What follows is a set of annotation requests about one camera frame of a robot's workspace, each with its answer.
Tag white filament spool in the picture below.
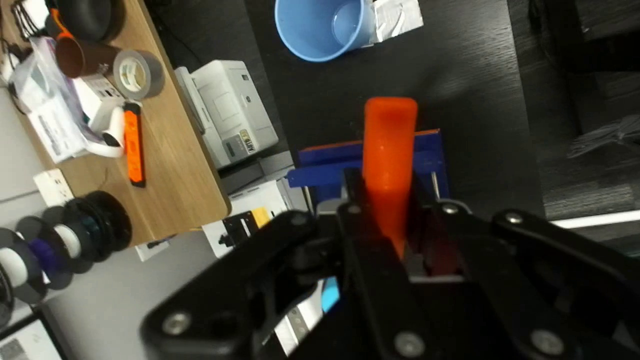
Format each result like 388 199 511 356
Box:
0 227 50 306
39 204 96 276

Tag purple filament spool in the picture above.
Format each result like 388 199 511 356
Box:
13 213 74 293

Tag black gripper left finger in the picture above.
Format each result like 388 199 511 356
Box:
138 167 435 360

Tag orange block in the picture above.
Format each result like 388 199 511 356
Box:
359 94 421 264

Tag large blue cup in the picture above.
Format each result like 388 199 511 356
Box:
271 0 375 63

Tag orange utility knife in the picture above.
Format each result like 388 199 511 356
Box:
122 99 147 189

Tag white plastic bag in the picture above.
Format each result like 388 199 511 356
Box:
7 35 125 166

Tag grey duct tape roll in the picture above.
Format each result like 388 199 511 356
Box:
110 46 165 104

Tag blue tool holder orange base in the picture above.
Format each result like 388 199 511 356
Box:
285 128 444 206

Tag brown cup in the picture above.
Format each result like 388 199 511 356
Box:
52 38 116 80

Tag white handheld device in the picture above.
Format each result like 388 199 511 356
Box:
67 71 127 152

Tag wooden desk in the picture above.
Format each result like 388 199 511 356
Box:
0 0 232 247

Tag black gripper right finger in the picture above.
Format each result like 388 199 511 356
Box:
401 170 640 360

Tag white printer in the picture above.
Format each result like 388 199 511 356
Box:
174 58 296 196

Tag black filament spool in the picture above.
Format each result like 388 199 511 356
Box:
64 187 133 266
0 264 17 329

